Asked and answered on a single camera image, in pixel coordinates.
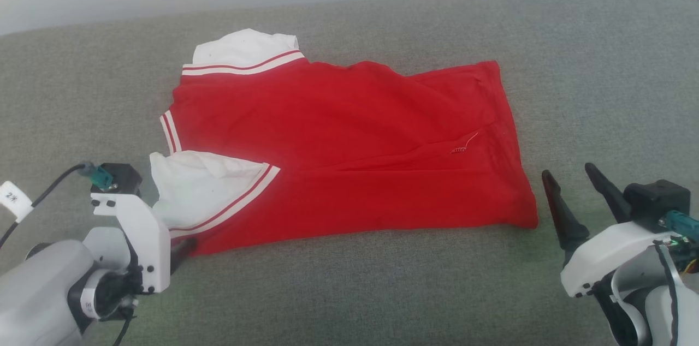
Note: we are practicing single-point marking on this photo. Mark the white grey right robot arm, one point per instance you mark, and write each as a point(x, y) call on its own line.
point(650, 308)

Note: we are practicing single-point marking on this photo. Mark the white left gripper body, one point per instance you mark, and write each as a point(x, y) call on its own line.
point(144, 237)

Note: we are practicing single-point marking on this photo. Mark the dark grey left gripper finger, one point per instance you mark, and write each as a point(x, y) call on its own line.
point(183, 252)

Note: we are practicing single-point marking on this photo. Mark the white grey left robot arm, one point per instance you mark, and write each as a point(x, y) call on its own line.
point(41, 291)

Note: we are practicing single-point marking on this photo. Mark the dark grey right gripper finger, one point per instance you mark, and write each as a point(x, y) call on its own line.
point(609, 193)
point(562, 215)

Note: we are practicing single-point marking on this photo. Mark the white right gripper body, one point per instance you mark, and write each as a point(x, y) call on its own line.
point(606, 258)

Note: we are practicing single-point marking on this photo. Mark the grey fabric sofa cushion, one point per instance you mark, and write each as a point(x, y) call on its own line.
point(590, 62)

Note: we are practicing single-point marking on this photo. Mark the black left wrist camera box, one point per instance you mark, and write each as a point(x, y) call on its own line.
point(123, 179)

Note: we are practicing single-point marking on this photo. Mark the red garment with white trim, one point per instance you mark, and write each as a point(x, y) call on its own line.
point(349, 149)

